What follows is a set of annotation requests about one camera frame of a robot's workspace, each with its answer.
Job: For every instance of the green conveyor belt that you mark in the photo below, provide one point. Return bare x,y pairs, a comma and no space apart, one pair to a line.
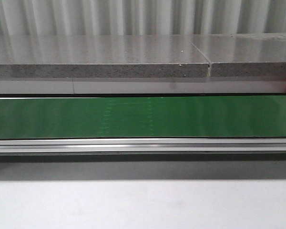
116,117

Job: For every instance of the aluminium conveyor frame rail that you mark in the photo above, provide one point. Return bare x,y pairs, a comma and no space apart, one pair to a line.
149,149

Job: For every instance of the white pleated curtain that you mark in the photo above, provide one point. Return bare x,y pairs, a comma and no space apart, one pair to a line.
141,17

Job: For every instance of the grey stone countertop slab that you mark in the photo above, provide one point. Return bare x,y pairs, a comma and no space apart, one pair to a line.
146,56

